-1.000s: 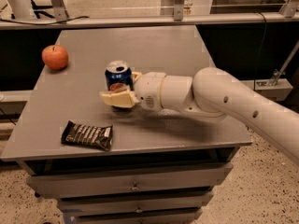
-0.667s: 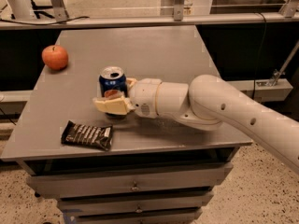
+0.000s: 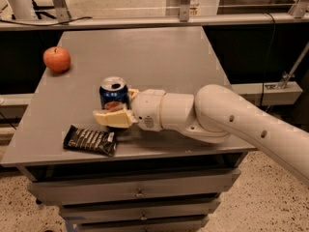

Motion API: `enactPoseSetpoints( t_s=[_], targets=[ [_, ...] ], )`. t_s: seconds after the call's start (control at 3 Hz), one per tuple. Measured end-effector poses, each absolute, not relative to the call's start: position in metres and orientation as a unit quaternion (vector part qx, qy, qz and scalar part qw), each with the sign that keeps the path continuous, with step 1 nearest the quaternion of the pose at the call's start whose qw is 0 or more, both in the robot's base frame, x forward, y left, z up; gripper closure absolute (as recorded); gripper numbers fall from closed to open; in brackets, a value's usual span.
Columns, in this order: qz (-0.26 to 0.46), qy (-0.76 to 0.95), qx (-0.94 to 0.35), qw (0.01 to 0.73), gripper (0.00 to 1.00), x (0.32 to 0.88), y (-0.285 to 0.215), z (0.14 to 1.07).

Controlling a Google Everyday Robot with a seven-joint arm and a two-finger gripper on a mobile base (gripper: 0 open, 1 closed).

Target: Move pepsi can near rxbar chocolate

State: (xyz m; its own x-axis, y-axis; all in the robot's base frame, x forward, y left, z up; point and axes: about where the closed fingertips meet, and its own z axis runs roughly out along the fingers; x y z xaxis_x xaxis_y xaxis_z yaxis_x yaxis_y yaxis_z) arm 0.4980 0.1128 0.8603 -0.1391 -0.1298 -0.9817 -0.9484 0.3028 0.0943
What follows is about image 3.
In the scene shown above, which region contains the grey drawer cabinet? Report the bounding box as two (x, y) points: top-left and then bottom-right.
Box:
(0, 26), (262, 232)

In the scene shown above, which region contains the grey metal post bracket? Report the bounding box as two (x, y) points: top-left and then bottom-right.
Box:
(179, 0), (191, 22)

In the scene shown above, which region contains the top grey drawer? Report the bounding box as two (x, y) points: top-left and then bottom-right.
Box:
(28, 168), (240, 205)

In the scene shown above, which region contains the blue pepsi can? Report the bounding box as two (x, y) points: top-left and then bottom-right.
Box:
(99, 76), (129, 110)

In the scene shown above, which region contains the white pipe background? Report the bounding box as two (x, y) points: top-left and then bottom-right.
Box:
(6, 0), (37, 20)

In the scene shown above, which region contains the black hanging cable right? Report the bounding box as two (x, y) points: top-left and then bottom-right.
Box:
(259, 13), (278, 107)

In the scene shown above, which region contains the black cable on rail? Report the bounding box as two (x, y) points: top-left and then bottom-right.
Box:
(0, 15), (94, 27)

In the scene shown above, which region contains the grey drawer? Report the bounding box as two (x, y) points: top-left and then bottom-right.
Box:
(60, 196), (220, 224)
(70, 216), (209, 232)
(28, 168), (240, 205)

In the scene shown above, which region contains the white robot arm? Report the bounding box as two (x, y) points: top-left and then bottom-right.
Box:
(94, 84), (309, 185)

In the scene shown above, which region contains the middle grey drawer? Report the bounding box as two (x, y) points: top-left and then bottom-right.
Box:
(60, 196), (220, 224)

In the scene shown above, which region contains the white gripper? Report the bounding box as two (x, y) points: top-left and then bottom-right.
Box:
(93, 88), (166, 131)

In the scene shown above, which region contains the black rxbar chocolate wrapper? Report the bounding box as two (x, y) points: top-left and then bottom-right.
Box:
(63, 126), (117, 157)

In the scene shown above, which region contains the grey metal rail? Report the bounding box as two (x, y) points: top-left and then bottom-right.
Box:
(0, 13), (309, 31)

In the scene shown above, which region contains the red apple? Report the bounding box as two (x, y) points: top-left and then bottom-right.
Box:
(42, 46), (70, 73)

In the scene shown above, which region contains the bottom grey drawer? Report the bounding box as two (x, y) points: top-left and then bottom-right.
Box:
(70, 216), (209, 232)

